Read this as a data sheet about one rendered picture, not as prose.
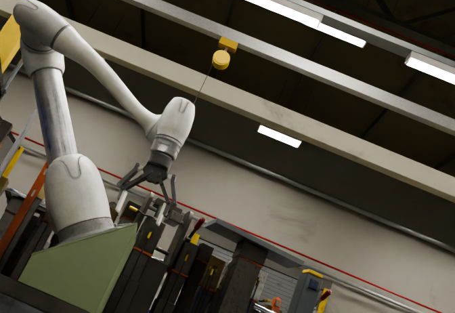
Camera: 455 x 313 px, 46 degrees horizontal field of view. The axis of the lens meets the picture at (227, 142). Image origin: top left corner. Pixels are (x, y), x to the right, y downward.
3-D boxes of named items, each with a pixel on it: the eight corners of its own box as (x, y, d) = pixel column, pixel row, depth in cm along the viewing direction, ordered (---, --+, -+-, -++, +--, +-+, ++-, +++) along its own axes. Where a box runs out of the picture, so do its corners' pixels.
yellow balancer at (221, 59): (200, 127, 448) (237, 48, 482) (201, 122, 439) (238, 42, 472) (182, 120, 449) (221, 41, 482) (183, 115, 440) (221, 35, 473)
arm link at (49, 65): (52, 236, 160) (51, 251, 179) (106, 224, 166) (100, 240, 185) (13, 17, 183) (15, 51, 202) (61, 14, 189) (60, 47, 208)
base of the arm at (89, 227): (138, 226, 149) (133, 207, 150) (55, 248, 141) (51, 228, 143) (131, 239, 165) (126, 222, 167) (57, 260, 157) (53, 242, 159)
